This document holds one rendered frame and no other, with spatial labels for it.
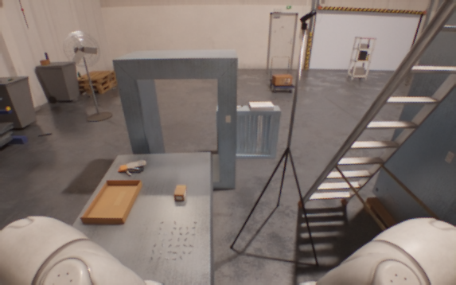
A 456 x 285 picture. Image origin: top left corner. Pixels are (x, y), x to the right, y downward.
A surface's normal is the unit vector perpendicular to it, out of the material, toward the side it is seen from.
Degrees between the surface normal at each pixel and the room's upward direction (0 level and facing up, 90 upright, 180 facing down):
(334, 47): 90
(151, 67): 90
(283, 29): 90
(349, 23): 90
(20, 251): 24
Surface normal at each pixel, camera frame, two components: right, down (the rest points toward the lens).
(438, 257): 0.14, -0.61
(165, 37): 0.00, 0.47
